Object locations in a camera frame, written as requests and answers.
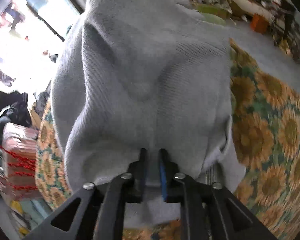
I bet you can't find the dark clothes pile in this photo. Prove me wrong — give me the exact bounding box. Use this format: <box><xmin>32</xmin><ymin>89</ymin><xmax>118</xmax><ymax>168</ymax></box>
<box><xmin>0</xmin><ymin>92</ymin><xmax>51</xmax><ymax>145</ymax></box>

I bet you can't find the orange paper bag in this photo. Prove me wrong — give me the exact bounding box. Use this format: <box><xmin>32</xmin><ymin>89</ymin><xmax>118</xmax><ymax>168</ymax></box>
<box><xmin>250</xmin><ymin>14</ymin><xmax>269</xmax><ymax>34</ymax></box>

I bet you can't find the low wooden shelf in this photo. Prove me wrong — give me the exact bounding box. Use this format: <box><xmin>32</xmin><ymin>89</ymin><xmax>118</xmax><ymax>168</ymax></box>
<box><xmin>185</xmin><ymin>0</ymin><xmax>300</xmax><ymax>30</ymax></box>

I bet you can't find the green cardboard box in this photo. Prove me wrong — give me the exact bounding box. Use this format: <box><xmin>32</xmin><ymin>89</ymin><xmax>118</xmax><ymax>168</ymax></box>
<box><xmin>196</xmin><ymin>4</ymin><xmax>231</xmax><ymax>20</ymax></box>

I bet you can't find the red patterned bag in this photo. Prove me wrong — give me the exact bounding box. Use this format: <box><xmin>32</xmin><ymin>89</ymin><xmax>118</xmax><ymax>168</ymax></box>
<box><xmin>0</xmin><ymin>122</ymin><xmax>41</xmax><ymax>201</ymax></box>

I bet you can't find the sunflower pattern bed cover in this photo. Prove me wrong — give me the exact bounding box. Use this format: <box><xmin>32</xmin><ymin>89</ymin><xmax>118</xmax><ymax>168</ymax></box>
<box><xmin>34</xmin><ymin>39</ymin><xmax>300</xmax><ymax>239</ymax></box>

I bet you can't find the grey knit sweater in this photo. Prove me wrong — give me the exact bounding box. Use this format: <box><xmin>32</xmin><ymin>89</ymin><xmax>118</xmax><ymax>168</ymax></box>
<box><xmin>51</xmin><ymin>0</ymin><xmax>245</xmax><ymax>228</ymax></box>

